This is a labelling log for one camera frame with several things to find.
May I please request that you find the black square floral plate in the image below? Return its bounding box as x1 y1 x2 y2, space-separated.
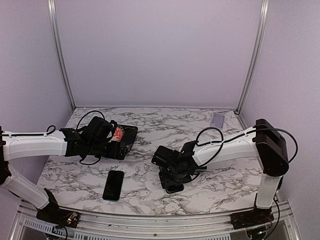
117 125 138 155

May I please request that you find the right aluminium frame post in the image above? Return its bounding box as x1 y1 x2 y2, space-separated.
236 0 270 115

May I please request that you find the front aluminium rail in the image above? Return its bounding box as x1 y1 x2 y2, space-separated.
8 201 301 240

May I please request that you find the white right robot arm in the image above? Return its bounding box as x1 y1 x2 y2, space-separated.
151 119 290 224

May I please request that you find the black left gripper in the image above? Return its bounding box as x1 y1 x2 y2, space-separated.
87 140 128 160

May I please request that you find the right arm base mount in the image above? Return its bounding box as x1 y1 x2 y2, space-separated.
230 194 275 230

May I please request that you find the aluminium frame post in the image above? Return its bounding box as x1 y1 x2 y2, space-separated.
236 0 270 115
47 0 76 111

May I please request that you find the left aluminium frame post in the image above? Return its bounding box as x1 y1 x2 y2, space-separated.
47 0 76 111

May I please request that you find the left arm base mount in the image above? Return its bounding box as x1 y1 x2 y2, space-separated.
36 188 80 228

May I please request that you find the red white patterned bowl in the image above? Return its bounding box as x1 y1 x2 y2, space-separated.
111 127 124 142

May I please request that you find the grey phone case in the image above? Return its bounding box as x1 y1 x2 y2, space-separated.
210 113 225 129

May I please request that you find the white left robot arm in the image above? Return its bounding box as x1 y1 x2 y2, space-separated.
0 116 127 223

